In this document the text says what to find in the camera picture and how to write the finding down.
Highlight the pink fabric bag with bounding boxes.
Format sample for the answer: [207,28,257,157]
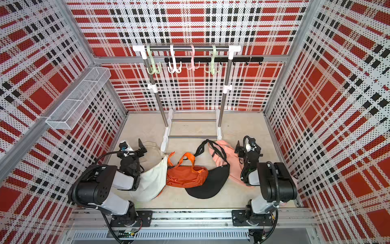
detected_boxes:
[208,140,248,187]

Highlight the cream fabric bag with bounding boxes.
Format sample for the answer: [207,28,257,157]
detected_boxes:
[130,141,168,202]

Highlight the black fabric bag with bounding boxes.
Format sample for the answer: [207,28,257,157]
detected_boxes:
[185,139,230,199]

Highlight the orange fabric bag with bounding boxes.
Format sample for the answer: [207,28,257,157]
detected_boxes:
[166,152,209,189]

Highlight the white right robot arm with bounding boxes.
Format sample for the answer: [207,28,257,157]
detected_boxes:
[232,136,298,227]

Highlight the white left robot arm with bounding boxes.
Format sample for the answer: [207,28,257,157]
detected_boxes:
[68,139,147,227]

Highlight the light green hook right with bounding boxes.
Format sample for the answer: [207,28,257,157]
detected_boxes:
[204,45,217,76]

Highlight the light green hook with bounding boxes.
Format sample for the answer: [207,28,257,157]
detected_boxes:
[204,45,217,76]
[146,45,161,75]

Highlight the pink plastic hook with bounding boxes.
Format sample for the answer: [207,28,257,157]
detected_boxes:
[186,45,200,71]

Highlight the light green hook left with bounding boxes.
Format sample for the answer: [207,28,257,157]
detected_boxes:
[146,45,161,75]

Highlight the white plastic hook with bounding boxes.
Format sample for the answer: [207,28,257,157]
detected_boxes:
[168,44,182,74]

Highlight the white and steel garment rack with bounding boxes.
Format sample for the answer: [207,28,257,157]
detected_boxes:
[133,45,242,152]

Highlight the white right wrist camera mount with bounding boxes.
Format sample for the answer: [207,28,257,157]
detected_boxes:
[243,135,257,153]

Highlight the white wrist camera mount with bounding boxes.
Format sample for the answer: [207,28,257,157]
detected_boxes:
[119,141,133,155]
[243,135,257,153]

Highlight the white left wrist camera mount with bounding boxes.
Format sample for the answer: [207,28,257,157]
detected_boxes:
[119,141,133,155]

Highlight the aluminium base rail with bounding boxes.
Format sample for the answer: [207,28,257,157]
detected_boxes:
[60,208,321,244]

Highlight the white wire mesh basket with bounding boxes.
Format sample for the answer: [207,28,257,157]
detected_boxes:
[46,67,111,130]

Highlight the black wall hook rail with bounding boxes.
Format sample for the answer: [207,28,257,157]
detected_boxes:
[176,57,264,64]

